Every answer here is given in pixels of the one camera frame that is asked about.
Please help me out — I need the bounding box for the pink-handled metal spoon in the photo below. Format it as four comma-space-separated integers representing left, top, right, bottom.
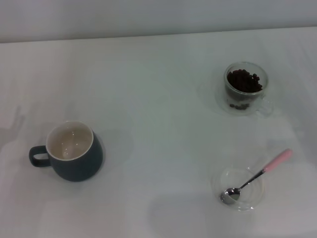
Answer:
219, 148, 293, 204

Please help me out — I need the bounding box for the coffee bean pile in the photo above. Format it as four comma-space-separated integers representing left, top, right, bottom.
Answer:
226, 69, 263, 111

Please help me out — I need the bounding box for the small clear glass bowl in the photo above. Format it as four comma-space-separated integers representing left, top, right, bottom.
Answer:
211, 166, 266, 212

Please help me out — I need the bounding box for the clear double-walled glass cup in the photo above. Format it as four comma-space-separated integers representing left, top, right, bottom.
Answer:
224, 62, 273, 116

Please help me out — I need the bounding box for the dark teal ceramic mug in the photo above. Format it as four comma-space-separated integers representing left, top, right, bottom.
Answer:
28, 120, 104, 182

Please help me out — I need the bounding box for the clear glass saucer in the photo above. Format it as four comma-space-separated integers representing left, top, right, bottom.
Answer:
198, 80, 275, 117

